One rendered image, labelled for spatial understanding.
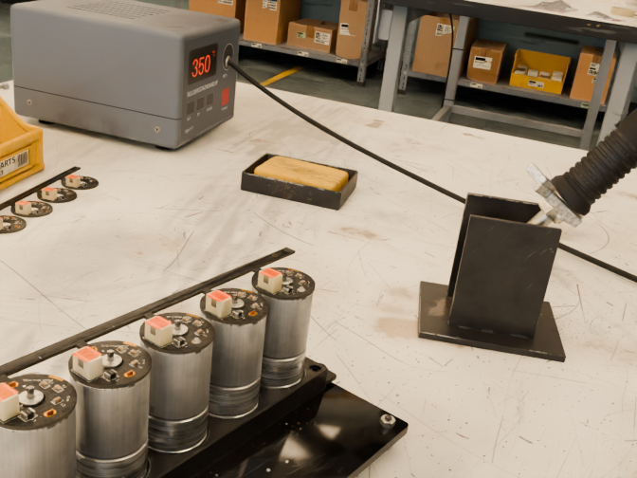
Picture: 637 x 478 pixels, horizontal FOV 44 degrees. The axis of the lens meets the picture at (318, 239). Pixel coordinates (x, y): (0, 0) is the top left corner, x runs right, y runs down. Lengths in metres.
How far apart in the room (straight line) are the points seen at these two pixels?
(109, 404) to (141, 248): 0.23
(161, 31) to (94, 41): 0.06
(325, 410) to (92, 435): 0.11
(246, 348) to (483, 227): 0.16
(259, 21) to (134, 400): 4.47
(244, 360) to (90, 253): 0.20
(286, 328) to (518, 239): 0.14
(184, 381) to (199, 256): 0.21
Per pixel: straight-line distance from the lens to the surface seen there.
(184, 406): 0.27
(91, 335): 0.27
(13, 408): 0.23
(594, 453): 0.36
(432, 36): 4.36
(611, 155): 0.40
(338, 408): 0.33
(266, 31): 4.67
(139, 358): 0.25
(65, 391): 0.24
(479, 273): 0.40
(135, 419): 0.25
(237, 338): 0.28
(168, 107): 0.62
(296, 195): 0.56
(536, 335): 0.43
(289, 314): 0.30
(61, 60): 0.66
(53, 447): 0.24
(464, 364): 0.39
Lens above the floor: 0.95
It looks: 24 degrees down
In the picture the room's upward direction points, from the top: 7 degrees clockwise
